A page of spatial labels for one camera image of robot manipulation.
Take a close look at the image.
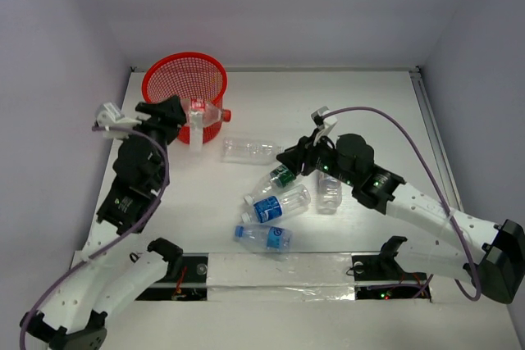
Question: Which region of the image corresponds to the green label clear bottle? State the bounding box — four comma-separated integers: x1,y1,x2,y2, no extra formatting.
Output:
243,165,297,205

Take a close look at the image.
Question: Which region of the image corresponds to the red mesh plastic bin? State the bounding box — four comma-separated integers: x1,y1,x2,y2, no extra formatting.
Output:
142,52,227,152

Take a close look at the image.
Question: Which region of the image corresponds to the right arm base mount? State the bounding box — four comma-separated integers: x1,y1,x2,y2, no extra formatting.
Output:
345,236,431,301

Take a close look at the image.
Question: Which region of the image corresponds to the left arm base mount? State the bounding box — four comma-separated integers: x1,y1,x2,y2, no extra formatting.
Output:
136,254,208,302

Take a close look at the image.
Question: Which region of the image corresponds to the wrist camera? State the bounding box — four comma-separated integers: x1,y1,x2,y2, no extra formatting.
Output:
92,102,140,140
311,107,337,145

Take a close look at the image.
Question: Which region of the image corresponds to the large clear plastic bottle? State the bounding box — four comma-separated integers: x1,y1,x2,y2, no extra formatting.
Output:
221,138,285,166

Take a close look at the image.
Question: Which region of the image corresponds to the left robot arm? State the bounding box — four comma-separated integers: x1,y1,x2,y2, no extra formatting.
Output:
19,96,187,349

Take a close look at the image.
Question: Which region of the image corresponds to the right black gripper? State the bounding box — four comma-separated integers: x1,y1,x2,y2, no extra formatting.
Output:
275,127,358,187

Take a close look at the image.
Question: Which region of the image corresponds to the aluminium rail right edge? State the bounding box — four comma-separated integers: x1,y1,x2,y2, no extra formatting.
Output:
409,67,463,211

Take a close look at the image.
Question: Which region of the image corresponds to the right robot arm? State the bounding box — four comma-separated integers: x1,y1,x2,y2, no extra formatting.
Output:
277,134,524,304

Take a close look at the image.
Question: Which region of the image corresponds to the white label clear bottle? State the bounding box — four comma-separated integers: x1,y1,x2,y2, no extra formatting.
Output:
317,171,342,215

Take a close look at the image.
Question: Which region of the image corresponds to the red label small bottle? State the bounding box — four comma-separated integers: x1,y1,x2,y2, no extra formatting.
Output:
180,98,231,127

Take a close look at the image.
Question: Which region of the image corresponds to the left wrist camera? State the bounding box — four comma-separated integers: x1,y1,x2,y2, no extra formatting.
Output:
92,102,140,140

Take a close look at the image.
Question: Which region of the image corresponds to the blue label large bottle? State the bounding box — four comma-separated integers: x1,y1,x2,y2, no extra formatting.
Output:
240,184,311,224

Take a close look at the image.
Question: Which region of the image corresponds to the blue cap small bottle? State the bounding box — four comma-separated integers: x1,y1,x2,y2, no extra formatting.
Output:
234,225,293,253

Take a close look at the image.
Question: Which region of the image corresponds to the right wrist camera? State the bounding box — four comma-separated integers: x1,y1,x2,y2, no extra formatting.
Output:
311,107,337,145

